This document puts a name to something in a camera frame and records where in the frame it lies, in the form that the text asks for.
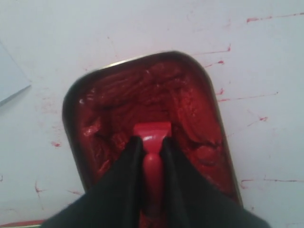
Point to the red ink tin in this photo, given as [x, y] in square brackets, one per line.
[104, 108]

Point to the red plastic stamp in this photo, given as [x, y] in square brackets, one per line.
[152, 135]

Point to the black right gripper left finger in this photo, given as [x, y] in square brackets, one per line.
[114, 202]

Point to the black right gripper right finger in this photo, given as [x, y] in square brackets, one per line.
[192, 202]

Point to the white paper sheet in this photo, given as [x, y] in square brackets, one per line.
[12, 79]

